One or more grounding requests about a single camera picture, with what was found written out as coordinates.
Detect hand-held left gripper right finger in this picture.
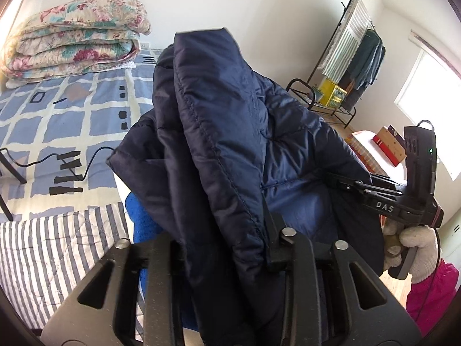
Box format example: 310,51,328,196
264,213,422,346

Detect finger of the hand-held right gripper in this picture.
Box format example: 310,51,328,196
326,173,374,197
372,174,402,190

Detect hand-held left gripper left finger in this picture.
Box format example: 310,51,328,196
41,234,188,346

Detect navy puffer jacket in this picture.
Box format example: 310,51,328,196
106,27,386,346

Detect person's right forearm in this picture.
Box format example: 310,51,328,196
406,259,451,336

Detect hanging dark green clothes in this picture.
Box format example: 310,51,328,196
346,29,386,110

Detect black metal clothes rack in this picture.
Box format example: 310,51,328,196
306,0,386,130

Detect person's right hand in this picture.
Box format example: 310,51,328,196
382,220,440,283

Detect brown and red box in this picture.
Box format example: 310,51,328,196
373,126,407,166

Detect blue and beige jacket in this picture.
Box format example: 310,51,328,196
115,180,197,332

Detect white table with patterned cloth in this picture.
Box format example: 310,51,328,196
346,130,409,184

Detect window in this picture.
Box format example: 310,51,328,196
394,31,461,181

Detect yellow box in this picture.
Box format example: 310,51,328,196
317,78,348,107

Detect grey striped blanket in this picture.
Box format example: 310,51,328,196
0,202,145,343

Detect hanging striped cloth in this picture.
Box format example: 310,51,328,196
322,0,371,80

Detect black tripod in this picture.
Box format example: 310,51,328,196
0,147,27,222

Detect blue checked bedsheet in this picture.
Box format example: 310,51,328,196
0,47,170,224

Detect folded floral quilt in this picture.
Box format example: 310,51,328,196
0,0,152,82

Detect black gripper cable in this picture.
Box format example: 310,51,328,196
414,223,442,321

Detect black metal chair frame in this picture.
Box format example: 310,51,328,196
286,78,318,110

